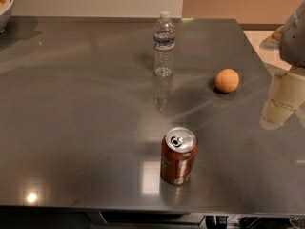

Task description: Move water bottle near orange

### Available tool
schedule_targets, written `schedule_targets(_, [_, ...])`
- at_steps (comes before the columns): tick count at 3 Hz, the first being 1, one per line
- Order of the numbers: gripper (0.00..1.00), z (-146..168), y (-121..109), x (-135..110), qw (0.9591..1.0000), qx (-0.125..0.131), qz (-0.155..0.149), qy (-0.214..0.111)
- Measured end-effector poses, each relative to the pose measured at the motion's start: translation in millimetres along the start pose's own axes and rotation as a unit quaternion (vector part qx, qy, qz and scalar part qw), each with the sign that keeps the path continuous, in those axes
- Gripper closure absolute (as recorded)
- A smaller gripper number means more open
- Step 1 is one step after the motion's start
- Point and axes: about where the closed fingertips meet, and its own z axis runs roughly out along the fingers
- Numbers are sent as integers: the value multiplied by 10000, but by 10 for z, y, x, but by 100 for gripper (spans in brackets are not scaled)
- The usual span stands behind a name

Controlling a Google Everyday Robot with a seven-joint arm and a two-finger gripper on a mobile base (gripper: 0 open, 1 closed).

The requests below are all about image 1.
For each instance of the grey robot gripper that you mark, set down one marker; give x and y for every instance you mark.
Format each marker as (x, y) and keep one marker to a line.
(294, 41)

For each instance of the clear plastic water bottle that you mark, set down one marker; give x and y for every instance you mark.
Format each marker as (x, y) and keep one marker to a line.
(163, 45)

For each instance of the orange fruit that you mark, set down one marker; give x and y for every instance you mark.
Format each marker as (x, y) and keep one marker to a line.
(227, 81)

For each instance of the brown soda can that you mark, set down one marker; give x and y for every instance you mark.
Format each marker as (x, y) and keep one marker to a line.
(179, 148)

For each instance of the white bowl with food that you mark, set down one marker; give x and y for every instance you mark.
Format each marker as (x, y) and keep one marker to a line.
(5, 13)

